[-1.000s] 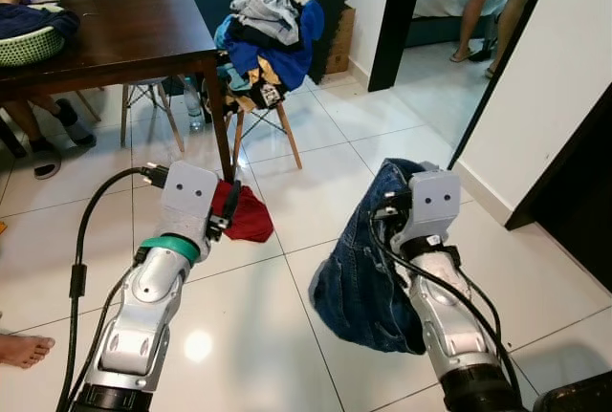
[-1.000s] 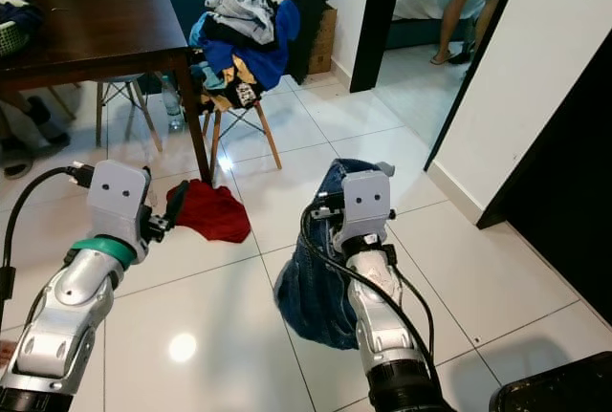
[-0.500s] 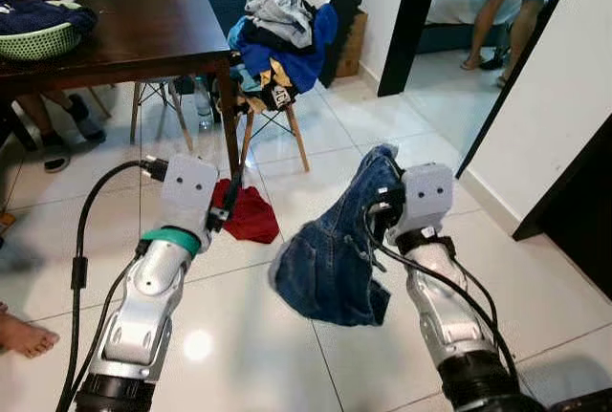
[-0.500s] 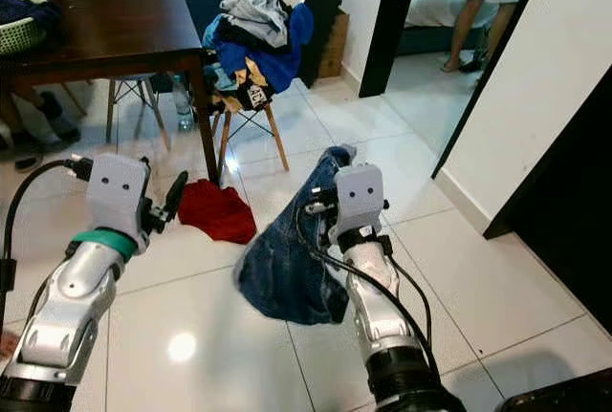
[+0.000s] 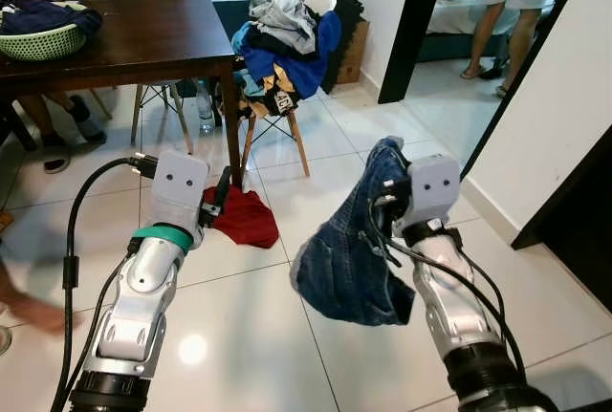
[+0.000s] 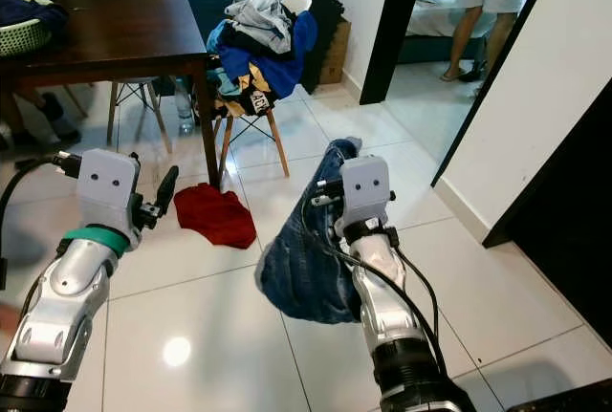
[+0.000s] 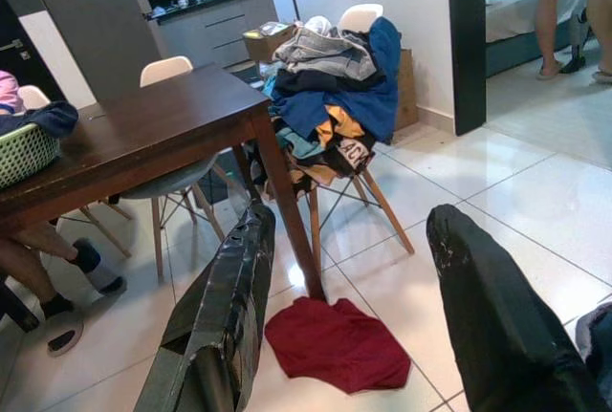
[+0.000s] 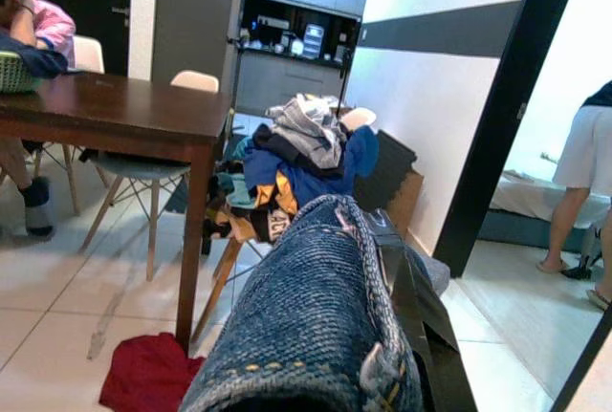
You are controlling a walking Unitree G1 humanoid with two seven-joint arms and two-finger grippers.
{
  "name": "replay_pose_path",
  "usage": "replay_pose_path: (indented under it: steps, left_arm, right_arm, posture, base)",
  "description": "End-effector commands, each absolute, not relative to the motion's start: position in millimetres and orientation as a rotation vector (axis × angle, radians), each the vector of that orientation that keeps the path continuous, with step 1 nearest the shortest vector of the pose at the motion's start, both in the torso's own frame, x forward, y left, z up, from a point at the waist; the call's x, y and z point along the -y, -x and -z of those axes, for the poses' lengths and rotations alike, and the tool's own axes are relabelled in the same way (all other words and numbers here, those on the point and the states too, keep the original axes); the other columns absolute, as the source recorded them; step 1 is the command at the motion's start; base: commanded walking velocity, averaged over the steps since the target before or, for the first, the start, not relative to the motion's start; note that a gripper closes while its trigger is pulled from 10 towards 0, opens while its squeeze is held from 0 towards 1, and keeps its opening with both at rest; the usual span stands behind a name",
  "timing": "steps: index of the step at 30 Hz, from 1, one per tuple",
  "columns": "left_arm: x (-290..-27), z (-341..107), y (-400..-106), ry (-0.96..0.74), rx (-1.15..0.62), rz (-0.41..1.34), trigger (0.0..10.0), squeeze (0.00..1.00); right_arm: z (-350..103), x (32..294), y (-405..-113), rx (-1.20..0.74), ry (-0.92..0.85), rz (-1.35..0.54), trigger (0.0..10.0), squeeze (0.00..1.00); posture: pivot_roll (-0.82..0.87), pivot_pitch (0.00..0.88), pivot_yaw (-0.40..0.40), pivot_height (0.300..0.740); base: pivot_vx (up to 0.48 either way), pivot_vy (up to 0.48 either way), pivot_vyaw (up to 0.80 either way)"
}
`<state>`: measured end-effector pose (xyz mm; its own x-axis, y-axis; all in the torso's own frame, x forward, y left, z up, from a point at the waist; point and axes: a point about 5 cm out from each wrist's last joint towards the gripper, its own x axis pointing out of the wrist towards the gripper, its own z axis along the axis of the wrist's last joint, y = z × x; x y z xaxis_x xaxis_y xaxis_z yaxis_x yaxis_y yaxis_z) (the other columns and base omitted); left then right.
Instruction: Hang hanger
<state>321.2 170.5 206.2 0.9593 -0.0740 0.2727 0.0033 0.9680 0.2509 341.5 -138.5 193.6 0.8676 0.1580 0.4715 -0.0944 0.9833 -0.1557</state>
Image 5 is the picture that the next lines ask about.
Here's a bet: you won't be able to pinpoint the blue denim shorts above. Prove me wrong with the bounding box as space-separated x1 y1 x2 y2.
291 137 419 327

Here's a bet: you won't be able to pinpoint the red garment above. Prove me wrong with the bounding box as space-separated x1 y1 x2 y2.
203 185 280 249

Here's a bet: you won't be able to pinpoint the clear plastic bottle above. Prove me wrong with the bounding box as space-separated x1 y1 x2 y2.
196 80 216 136

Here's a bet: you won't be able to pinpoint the black yellow print garment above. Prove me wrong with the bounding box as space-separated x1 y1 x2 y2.
239 63 307 117

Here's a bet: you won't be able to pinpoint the bright blue garment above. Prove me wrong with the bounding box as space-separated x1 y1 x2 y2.
234 12 342 98

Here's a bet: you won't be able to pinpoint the teal bed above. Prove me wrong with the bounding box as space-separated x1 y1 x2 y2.
421 0 556 62

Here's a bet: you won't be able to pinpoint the dark wooden table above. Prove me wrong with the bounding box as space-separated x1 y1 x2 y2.
0 0 246 188

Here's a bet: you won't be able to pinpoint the black cabinet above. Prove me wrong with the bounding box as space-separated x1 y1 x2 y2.
512 130 612 310

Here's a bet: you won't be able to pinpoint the grey garment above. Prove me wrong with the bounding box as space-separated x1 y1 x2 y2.
251 0 318 54

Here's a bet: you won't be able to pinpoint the person bare leg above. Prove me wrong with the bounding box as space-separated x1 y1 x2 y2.
0 259 73 356

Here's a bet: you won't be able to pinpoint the black foam mat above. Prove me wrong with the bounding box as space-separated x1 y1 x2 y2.
320 0 366 95

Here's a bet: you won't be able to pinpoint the white wooden-legged chair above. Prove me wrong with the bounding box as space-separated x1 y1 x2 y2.
237 0 338 179

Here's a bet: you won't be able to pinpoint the light green laundry basket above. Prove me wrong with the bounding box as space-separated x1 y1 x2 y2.
0 22 87 62

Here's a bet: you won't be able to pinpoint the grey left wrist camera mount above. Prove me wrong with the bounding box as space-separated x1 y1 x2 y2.
150 151 211 241

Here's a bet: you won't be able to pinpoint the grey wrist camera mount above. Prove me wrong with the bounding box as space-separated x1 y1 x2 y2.
150 151 211 241
406 155 464 228

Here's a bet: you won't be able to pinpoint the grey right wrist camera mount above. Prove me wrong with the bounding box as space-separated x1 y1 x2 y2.
406 155 464 228

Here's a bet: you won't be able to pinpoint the black door post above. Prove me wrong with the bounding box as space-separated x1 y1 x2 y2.
378 0 450 104

